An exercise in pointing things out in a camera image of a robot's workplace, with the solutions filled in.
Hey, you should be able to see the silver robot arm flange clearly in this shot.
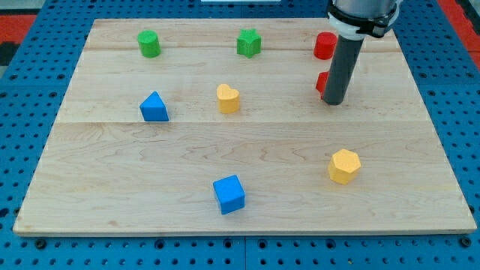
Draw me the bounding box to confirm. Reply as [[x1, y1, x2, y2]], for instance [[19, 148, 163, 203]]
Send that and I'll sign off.
[[327, 0, 402, 41]]

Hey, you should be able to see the green star block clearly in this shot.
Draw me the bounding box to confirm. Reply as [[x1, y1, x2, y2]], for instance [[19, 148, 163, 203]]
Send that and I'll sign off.
[[236, 28, 262, 59]]

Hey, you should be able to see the yellow heart block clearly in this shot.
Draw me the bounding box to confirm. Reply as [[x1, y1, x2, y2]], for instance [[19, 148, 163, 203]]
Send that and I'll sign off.
[[217, 84, 240, 114]]

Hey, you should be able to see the blue cube block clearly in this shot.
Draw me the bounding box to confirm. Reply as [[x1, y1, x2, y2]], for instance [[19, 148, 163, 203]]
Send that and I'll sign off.
[[213, 175, 245, 215]]

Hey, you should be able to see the wooden board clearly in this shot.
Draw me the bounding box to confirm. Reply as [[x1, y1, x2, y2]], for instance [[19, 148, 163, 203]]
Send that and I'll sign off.
[[13, 19, 476, 237]]

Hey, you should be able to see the blue triangle block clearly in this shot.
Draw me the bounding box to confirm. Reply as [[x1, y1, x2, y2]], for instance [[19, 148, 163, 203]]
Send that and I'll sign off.
[[139, 91, 170, 122]]

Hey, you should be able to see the red block behind rod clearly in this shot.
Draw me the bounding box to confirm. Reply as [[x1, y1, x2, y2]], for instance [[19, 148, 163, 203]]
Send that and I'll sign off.
[[315, 71, 329, 99]]

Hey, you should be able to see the yellow hexagon block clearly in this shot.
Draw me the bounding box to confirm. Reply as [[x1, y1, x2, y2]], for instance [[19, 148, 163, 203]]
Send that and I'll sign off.
[[328, 148, 362, 185]]

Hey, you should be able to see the red cylinder block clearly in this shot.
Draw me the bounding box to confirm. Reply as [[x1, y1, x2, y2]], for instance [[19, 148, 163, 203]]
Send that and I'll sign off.
[[313, 31, 338, 60]]

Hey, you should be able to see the green cylinder block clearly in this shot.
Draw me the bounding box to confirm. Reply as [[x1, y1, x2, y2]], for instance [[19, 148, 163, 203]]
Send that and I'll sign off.
[[137, 30, 161, 58]]

